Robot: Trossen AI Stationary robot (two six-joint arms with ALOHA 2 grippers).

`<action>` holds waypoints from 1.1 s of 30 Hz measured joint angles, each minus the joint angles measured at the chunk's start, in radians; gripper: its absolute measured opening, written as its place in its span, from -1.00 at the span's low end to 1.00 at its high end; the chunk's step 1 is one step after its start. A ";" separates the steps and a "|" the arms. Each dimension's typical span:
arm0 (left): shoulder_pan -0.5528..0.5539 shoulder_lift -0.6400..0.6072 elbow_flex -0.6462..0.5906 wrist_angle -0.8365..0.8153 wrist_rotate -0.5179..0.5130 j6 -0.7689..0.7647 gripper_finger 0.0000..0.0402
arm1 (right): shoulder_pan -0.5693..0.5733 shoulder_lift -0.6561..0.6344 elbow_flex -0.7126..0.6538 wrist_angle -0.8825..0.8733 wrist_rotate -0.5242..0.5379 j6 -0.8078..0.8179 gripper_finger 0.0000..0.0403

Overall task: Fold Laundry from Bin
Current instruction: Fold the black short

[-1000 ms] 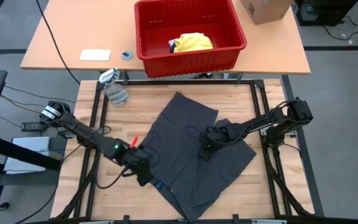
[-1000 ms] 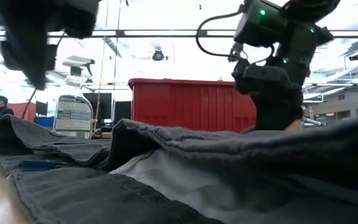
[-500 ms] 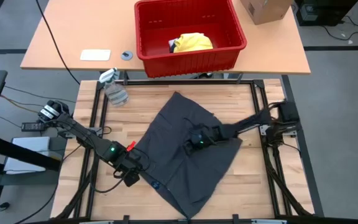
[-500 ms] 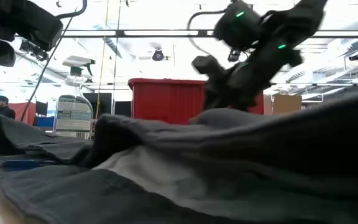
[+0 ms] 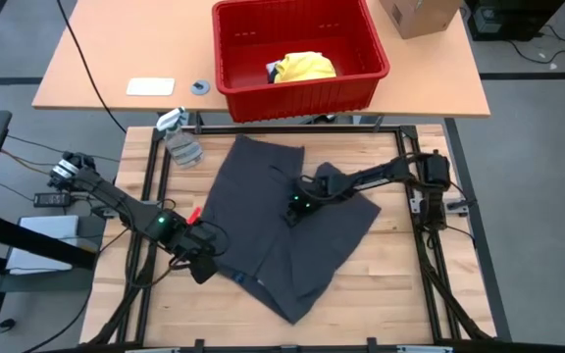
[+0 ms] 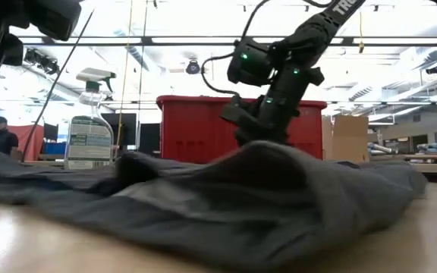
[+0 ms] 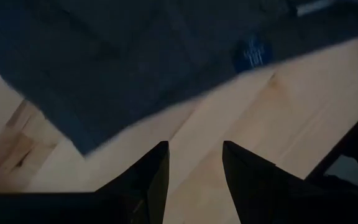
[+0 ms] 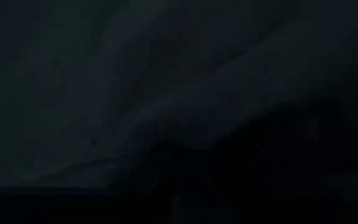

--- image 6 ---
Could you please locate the dark grey garment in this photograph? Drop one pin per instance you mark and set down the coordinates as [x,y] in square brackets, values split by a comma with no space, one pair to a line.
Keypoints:
[241,208]

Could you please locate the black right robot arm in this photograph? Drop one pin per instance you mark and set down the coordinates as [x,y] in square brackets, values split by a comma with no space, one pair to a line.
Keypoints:
[305,41]

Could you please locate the red plastic bin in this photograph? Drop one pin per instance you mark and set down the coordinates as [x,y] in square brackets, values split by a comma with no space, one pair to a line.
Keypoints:
[195,129]

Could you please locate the blue storage bin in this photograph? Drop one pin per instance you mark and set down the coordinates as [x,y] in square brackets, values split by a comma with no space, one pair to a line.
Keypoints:
[54,148]

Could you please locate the cardboard box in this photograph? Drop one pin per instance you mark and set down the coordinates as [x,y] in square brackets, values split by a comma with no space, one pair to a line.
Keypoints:
[349,138]

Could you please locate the black computer monitor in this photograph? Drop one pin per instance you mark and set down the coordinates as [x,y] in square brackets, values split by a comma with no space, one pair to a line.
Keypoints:
[149,138]
[127,130]

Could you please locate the black overhead crossbar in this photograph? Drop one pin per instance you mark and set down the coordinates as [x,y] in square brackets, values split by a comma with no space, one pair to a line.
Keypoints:
[165,41]

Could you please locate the black ceiling speaker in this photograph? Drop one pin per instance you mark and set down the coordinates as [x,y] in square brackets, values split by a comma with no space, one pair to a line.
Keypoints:
[434,69]

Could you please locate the clear spray bottle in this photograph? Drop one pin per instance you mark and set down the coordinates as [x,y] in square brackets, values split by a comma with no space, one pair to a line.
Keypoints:
[89,142]

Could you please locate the black ceiling spotlight cluster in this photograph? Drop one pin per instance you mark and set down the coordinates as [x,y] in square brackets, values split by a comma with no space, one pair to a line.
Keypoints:
[42,61]

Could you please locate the red fabric partition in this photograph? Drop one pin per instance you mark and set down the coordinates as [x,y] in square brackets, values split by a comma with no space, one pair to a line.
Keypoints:
[29,142]

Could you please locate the person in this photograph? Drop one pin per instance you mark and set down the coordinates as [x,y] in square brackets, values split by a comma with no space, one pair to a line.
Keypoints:
[0,140]

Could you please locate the black overhead camera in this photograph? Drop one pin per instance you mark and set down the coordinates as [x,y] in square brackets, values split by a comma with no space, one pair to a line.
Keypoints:
[192,67]

